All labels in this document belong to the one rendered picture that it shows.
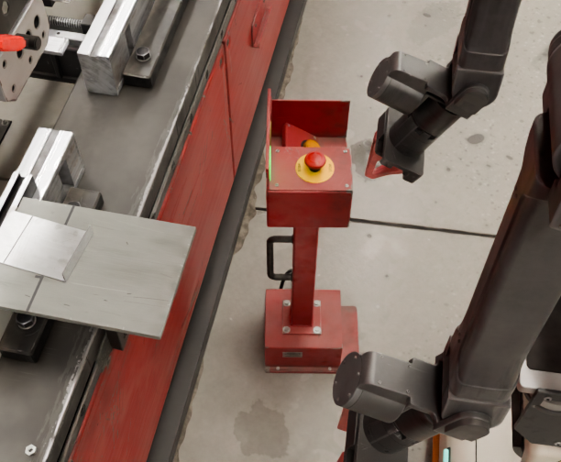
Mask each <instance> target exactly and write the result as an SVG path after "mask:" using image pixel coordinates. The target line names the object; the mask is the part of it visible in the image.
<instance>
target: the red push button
mask: <svg viewBox="0 0 561 462"><path fill-rule="evenodd" d="M304 162H305V164H306V166H307V167H309V170H310V171H312V172H318V171H319V170H320V169H321V168H322V167H323V166H324V165H325V163H326V158H325V155H324V154H323V153H321V152H319V151H312V152H309V153H308V154H307V155H306V156H305V158H304Z"/></svg>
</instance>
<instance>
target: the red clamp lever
mask: <svg viewBox="0 0 561 462"><path fill-rule="evenodd" d="M40 47H41V39H40V37H39V36H33V35H27V34H20V33H16V34H15V35H9V34H0V51H20V50H22V49H26V50H39V49H40Z"/></svg>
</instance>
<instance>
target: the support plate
mask: <svg viewBox="0 0 561 462"><path fill-rule="evenodd" d="M71 209H72V205H68V204H63V203H54V202H48V201H42V200H37V199H32V198H27V197H23V199H22V201H21V203H20V205H19V206H18V208H17V210H16V211H17V212H19V213H22V214H26V215H32V216H35V217H38V218H42V219H45V220H49V221H51V222H55V223H58V224H62V225H64V224H65V222H66V219H67V217H68V215H69V213H70V210H71ZM89 225H91V228H92V230H93V236H92V238H91V240H90V241H89V243H88V245H87V247H86V248H85V250H84V252H83V253H82V255H81V257H80V259H79V261H78V262H77V264H76V266H75V268H74V270H73V271H72V273H71V276H70V277H69V278H68V280H67V282H64V281H61V280H55V279H53V278H49V277H46V276H44V278H43V280H42V282H41V284H40V286H39V288H38V292H37V294H36V296H35V298H34V301H33V303H32V304H31V306H30V309H29V311H28V312H26V309H27V308H28V304H29V302H30V300H31V298H32V295H33V293H34V291H35V290H36V287H37V285H38V283H39V278H35V276H36V275H39V274H37V273H33V272H30V271H27V270H23V269H19V268H15V267H12V266H8V265H6V264H3V263H0V310H5V311H10V312H15V313H20V314H29V315H34V316H38V317H43V318H49V319H53V320H58V321H62V322H67V323H73V324H77V325H86V326H91V327H96V328H101V329H105V330H110V331H116V332H120V333H125V334H130V335H135V336H144V337H148V338H154V339H158V340H161V337H162V334H163V331H164V328H165V325H166V323H167V320H168V317H169V314H170V311H171V307H172V304H173V301H174V298H175V295H176V292H177V289H178V286H179V283H180V280H181V277H182V273H183V270H184V267H185V264H186V261H187V258H188V256H189V253H190V250H191V247H192V244H193V240H194V237H195V234H196V227H195V226H190V225H180V224H174V223H170V222H164V221H159V220H153V219H148V218H143V217H137V216H132V215H126V214H117V213H111V212H106V211H101V210H95V209H90V208H84V207H79V206H75V207H74V209H73V212H72V214H71V217H70V220H69V222H68V224H67V226H70V227H74V228H78V229H81V230H84V231H86V230H87V228H88V226H89ZM39 276H41V275H39Z"/></svg>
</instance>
